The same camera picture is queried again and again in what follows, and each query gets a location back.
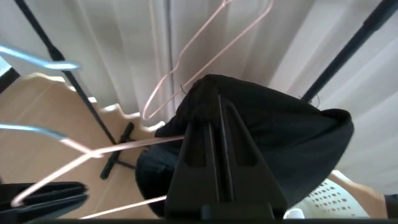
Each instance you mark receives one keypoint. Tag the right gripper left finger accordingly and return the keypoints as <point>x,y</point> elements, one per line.
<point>192,174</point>

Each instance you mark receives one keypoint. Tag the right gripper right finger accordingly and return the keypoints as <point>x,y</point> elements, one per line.
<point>255,180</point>

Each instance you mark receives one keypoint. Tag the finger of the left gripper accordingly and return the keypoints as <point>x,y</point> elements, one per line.
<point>56,189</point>
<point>37,210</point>

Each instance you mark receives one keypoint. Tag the black shorts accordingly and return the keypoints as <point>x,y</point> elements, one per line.
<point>280,140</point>

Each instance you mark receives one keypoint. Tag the pink clothes hanger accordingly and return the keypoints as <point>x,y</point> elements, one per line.
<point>217,57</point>
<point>93,153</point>

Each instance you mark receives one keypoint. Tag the white laundry basket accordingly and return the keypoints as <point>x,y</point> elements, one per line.
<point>329,199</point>

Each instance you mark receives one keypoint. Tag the black clothes rack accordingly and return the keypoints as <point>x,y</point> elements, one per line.
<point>360,34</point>

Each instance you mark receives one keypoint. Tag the beige curtain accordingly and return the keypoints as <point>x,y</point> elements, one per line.
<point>124,46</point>

